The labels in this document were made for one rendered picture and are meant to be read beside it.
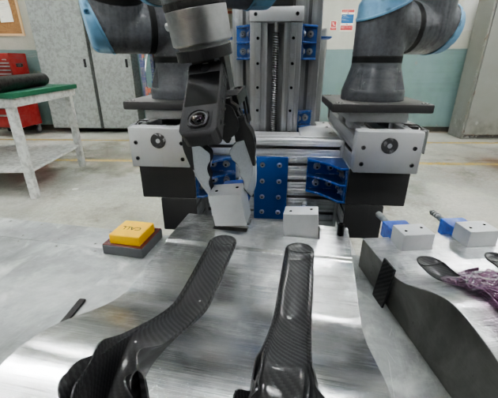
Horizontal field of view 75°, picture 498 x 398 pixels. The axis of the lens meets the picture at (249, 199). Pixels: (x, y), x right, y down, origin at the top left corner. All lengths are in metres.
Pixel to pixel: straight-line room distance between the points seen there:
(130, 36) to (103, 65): 5.05
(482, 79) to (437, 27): 5.15
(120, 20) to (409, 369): 0.80
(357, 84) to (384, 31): 0.12
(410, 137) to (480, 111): 5.43
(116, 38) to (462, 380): 0.83
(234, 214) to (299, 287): 0.15
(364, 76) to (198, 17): 0.52
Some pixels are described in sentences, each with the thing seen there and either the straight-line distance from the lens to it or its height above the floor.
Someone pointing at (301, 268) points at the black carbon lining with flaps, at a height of 0.88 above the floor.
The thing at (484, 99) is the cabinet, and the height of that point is 0.61.
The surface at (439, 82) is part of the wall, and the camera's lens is 6.36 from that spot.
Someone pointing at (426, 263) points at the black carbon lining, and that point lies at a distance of 0.56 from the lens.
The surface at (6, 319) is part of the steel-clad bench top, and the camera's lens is 0.58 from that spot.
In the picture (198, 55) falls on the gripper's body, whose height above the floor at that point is 1.13.
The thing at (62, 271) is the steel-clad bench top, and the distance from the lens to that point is 0.64.
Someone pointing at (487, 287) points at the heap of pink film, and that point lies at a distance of 0.43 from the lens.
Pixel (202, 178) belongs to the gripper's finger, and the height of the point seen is 0.97.
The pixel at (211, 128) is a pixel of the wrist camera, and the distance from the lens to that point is 0.37.
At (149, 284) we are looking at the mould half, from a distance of 0.41.
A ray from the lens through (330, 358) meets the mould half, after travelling 0.28.
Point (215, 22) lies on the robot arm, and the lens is 0.43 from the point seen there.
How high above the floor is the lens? 1.13
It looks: 23 degrees down
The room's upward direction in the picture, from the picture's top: straight up
